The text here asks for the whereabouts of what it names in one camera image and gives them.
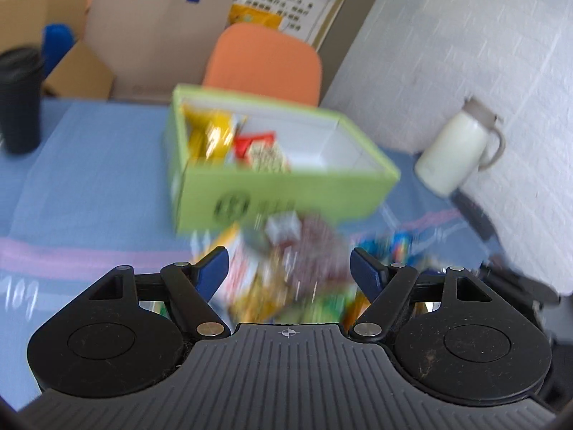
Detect yellow snack bag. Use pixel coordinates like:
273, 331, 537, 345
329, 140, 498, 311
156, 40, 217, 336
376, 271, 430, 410
182, 104, 239, 163

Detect red snack packet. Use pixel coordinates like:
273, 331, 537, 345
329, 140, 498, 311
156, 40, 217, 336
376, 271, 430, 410
233, 132, 290, 172

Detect pile of mixed snacks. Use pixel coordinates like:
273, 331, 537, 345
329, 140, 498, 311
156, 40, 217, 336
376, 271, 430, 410
191, 212, 423, 327

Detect white thermos jug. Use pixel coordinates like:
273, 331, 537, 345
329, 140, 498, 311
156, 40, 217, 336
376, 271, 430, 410
414, 96, 506, 197

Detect green cardboard snack box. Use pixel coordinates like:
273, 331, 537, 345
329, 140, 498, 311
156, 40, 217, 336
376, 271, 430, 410
164, 85, 400, 234

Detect black tumbler cup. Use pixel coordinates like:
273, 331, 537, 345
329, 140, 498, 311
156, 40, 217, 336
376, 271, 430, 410
0, 46, 44, 156

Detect blue object in box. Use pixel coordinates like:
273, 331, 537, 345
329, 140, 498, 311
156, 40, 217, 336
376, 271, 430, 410
41, 23, 75, 78

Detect orange chair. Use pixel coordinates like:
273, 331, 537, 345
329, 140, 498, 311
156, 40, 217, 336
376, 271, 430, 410
202, 22, 322, 107

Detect brown paper bag blue handles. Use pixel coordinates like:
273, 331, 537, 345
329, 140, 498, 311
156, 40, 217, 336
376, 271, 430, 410
85, 0, 234, 103

